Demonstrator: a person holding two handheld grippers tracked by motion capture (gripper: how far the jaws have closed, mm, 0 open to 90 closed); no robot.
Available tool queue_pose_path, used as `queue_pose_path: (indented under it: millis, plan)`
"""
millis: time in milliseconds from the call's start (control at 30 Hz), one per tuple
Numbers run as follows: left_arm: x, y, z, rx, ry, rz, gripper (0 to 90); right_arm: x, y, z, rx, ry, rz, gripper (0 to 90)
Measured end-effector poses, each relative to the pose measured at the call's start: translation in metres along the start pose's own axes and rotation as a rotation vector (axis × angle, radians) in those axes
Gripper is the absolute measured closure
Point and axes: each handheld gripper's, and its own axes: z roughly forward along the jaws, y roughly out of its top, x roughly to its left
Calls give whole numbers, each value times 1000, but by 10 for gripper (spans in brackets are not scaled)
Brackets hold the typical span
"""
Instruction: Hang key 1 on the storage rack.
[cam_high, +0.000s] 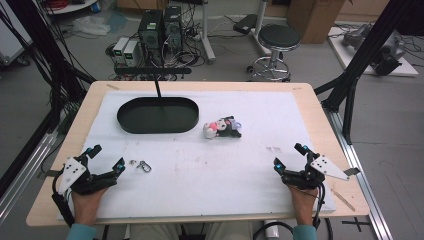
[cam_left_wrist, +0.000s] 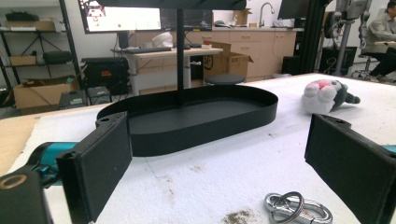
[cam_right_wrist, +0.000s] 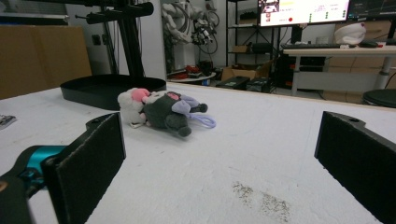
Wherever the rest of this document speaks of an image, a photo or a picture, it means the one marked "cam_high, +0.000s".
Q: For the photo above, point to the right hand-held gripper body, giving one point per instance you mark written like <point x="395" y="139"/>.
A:
<point x="308" y="176"/>

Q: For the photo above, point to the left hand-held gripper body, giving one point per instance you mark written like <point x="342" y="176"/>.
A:
<point x="78" y="181"/>

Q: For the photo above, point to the black stand with oval tray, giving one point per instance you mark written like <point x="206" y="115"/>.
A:
<point x="158" y="116"/>

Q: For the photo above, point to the person's left hand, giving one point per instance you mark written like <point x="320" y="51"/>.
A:
<point x="86" y="208"/>

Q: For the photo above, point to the person's right hand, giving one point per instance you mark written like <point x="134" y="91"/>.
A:
<point x="304" y="205"/>

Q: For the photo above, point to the grey tape piece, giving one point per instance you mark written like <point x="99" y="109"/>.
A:
<point x="52" y="173"/>
<point x="352" y="171"/>

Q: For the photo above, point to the thin wooden stick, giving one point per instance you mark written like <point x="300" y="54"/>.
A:
<point x="342" y="200"/>

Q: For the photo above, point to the white table mat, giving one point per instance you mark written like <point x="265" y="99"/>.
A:
<point x="213" y="173"/>

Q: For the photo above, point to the white power supply unit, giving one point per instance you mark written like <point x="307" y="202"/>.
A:
<point x="131" y="53"/>
<point x="120" y="48"/>

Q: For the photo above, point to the black round stool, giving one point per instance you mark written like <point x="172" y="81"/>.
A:
<point x="278" y="40"/>

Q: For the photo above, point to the white floor board with devices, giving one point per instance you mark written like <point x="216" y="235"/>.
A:
<point x="376" y="50"/>

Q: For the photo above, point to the clear plastic bag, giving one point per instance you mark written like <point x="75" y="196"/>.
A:
<point x="90" y="26"/>

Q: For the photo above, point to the tall cardboard box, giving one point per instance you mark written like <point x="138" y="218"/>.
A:
<point x="313" y="20"/>

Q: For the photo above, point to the large black computer tower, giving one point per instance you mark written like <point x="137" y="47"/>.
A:
<point x="150" y="33"/>

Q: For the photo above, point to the black power adapter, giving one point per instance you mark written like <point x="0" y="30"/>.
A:
<point x="245" y="23"/>

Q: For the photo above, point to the slim black computer tower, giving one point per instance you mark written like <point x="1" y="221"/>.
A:
<point x="173" y="28"/>

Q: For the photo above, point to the round white table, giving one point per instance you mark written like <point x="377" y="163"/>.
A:
<point x="71" y="5"/>

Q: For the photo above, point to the white desk leg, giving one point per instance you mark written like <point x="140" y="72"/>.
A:
<point x="207" y="36"/>

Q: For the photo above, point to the aluminium rail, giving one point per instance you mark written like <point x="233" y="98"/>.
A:
<point x="363" y="186"/>
<point x="25" y="170"/>

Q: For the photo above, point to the black frame strut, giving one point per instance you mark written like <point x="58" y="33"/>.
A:
<point x="363" y="56"/>
<point x="56" y="60"/>

